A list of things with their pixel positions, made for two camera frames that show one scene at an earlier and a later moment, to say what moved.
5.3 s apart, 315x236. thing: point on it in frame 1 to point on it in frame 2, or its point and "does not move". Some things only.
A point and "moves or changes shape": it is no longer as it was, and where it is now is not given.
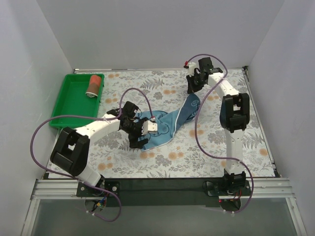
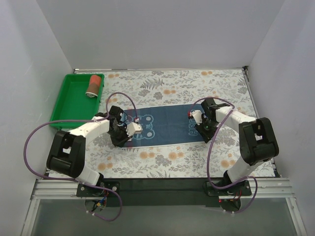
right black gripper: [194, 82] to [203, 132]
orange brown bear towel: [94, 86] does not move
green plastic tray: [80, 95] does not move
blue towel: [168, 122] moves or changes shape
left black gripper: [137, 134] to [120, 138]
